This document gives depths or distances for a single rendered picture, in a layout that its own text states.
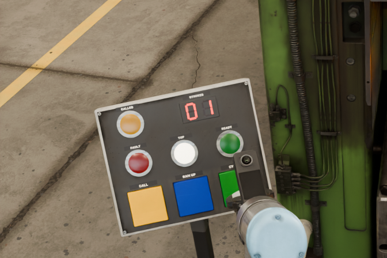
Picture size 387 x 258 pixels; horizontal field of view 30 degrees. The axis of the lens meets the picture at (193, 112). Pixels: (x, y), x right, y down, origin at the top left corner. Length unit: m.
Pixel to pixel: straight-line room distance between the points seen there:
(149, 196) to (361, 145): 0.57
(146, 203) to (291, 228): 0.52
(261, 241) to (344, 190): 0.84
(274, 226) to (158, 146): 0.51
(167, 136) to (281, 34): 0.36
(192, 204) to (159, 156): 0.12
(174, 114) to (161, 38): 2.87
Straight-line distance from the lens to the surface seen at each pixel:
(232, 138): 1.55
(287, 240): 1.11
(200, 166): 1.56
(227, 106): 1.55
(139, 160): 1.55
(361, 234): 2.02
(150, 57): 4.21
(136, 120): 1.54
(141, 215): 1.56
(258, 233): 1.10
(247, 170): 1.31
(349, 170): 1.88
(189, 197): 1.56
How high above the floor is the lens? 2.01
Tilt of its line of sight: 33 degrees down
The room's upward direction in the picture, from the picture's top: 10 degrees counter-clockwise
